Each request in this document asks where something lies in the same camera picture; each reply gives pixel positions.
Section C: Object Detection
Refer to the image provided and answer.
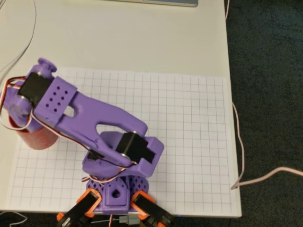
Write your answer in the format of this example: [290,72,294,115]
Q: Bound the red cup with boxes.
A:
[8,113,60,151]

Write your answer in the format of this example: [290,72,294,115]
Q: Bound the black orange table clamp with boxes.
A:
[56,189,103,227]
[131,190,175,227]

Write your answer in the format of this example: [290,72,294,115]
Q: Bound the silver laptop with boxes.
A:
[99,0,198,8]

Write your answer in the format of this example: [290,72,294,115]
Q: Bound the white grid paper sheet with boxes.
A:
[6,67,239,212]

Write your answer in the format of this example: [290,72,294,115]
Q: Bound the red white black servo wires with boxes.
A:
[0,75,138,184]

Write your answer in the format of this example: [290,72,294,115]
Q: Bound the long white cable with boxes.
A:
[0,0,37,74]

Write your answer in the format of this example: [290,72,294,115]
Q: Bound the thin white floor cable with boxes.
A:
[0,211,28,226]

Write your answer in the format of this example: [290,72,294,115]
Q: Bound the grey cable connector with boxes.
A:
[119,215,141,226]

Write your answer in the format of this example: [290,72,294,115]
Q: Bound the pink cable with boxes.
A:
[224,0,303,190]

